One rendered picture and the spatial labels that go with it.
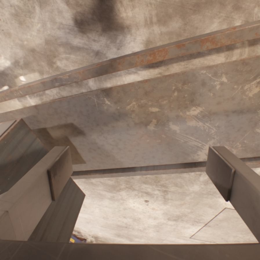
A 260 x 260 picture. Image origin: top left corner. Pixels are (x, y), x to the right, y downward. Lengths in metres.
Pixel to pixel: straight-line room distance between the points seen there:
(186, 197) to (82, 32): 1.43
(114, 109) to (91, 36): 0.35
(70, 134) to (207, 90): 0.64
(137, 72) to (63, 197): 0.67
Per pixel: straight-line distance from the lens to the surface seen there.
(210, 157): 0.17
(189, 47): 0.64
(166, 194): 1.67
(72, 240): 3.13
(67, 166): 0.16
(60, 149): 0.16
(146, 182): 1.53
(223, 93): 0.73
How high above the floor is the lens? 0.83
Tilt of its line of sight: 48 degrees down
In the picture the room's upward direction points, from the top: 167 degrees counter-clockwise
